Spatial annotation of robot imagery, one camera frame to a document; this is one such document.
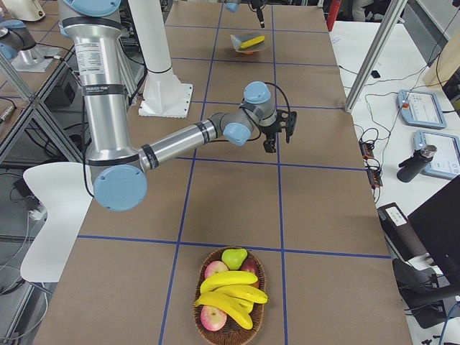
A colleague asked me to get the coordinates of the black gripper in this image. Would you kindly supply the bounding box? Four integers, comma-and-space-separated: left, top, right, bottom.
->
262, 125, 279, 153
250, 0, 265, 29

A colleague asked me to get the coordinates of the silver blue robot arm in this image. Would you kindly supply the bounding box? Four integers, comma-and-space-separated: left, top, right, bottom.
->
224, 0, 265, 29
58, 1, 282, 211

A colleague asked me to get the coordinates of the grey square plate orange rim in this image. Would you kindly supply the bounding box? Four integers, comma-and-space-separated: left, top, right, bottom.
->
230, 32, 266, 54

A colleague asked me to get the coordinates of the brown wicker fruit basket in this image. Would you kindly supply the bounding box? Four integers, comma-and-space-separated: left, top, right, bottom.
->
193, 247, 267, 344

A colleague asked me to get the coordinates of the red cylinder tube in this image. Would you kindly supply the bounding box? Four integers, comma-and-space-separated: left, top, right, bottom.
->
326, 0, 341, 32

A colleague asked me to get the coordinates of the orange circuit board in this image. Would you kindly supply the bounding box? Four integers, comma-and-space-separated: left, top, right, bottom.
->
359, 139, 383, 189

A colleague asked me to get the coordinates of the green pear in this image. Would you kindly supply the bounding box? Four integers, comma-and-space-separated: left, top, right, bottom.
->
221, 248, 248, 270

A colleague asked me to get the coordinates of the dark red mango fruit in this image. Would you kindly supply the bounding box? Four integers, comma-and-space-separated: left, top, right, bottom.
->
239, 257, 259, 288

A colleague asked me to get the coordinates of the pink apple back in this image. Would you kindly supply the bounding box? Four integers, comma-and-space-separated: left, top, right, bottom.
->
204, 260, 229, 279

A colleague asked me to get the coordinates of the pink apple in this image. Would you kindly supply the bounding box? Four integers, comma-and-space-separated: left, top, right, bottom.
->
200, 305, 227, 331
204, 260, 229, 279

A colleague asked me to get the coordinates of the black water bottle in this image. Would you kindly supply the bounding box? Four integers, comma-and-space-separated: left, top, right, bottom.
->
396, 144, 438, 183

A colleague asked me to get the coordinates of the black box white label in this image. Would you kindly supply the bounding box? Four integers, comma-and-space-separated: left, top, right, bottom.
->
377, 203, 428, 261

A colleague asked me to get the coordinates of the upper blue teach pendant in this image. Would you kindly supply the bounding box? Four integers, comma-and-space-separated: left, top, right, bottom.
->
397, 90, 446, 129

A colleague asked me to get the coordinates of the blue teach pendant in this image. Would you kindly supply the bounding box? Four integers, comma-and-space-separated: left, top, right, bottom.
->
397, 90, 446, 129
413, 129, 459, 180

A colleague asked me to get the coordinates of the lower blue teach pendant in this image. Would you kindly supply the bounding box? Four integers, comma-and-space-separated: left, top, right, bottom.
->
413, 129, 459, 180

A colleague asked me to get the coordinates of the pink apple front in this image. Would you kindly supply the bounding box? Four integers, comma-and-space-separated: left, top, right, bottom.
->
200, 305, 227, 331

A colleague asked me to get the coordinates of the black monitor screen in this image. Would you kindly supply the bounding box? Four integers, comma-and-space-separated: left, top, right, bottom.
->
409, 177, 459, 282

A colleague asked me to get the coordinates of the white curved chair panel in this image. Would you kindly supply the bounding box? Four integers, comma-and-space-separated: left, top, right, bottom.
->
20, 162, 91, 282

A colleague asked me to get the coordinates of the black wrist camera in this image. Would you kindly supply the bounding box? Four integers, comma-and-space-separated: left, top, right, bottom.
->
277, 109, 298, 144

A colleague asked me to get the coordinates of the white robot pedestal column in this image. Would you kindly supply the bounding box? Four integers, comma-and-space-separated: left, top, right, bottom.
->
129, 0, 193, 119

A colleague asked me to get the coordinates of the aluminium frame post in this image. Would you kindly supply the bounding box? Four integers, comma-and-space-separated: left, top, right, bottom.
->
344, 0, 408, 113

